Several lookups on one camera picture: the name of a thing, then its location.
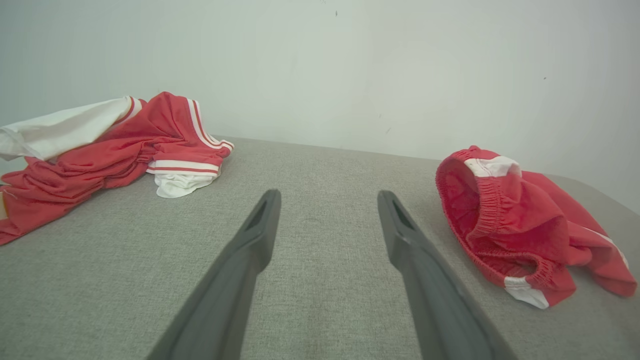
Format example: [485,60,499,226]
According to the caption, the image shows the red white basketball jersey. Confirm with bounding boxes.
[0,91,235,246]

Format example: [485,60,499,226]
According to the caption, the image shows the red white shorts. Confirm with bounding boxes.
[435,145,638,310]

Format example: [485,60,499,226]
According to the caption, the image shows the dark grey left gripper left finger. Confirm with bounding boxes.
[145,189,282,360]

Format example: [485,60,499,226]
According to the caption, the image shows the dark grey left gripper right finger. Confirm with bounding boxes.
[377,190,518,360]

